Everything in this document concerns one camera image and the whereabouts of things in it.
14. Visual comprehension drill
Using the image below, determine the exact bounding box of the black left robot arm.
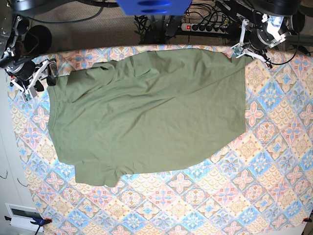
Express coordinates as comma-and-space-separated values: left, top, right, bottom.
249, 10, 291, 50

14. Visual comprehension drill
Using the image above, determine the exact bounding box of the black round stool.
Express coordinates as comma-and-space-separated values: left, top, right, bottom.
23, 25, 52, 55

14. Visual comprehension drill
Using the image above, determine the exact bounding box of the orange clamp lower right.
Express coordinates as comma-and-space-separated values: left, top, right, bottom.
302, 217, 313, 223

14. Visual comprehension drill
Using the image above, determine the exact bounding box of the olive green t-shirt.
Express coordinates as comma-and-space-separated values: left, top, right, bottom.
47, 48, 251, 187

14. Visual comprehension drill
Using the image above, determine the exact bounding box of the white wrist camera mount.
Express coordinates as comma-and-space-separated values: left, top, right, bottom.
6, 58, 56, 102
231, 19, 272, 69

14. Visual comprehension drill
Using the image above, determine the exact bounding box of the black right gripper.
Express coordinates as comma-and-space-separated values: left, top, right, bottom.
36, 61, 58, 92

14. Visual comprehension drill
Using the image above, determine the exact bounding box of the white wall outlet box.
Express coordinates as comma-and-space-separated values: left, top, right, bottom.
5, 203, 42, 232

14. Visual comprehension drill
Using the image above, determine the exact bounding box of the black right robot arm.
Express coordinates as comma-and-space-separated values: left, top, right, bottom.
0, 15, 56, 92

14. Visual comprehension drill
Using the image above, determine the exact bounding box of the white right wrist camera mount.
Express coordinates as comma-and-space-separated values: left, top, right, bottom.
6, 58, 56, 102

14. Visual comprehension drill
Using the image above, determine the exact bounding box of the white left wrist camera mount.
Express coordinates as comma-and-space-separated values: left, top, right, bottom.
231, 19, 272, 69

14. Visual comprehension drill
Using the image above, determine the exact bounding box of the blue orange clamp lower left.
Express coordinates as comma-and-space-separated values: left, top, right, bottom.
4, 216, 52, 235

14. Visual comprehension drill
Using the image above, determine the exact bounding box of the white power strip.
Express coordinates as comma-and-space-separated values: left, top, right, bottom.
180, 23, 226, 33

